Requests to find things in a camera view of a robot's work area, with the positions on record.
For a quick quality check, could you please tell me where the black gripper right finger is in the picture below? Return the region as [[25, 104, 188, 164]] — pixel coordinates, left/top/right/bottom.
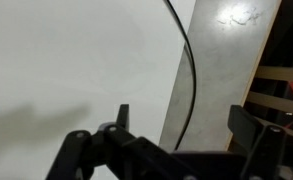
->
[[227, 104, 287, 180]]

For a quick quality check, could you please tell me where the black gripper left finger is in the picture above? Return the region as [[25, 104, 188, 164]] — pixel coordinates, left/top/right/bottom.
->
[[45, 103, 187, 180]]

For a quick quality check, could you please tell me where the black charging cable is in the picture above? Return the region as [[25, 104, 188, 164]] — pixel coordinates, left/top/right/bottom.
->
[[162, 0, 198, 152]]

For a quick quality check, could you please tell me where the light wooden slat-back chair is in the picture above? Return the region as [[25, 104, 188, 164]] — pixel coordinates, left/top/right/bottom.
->
[[244, 64, 293, 134]]

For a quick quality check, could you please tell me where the large white board mat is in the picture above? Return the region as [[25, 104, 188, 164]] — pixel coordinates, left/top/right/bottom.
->
[[0, 0, 198, 180]]

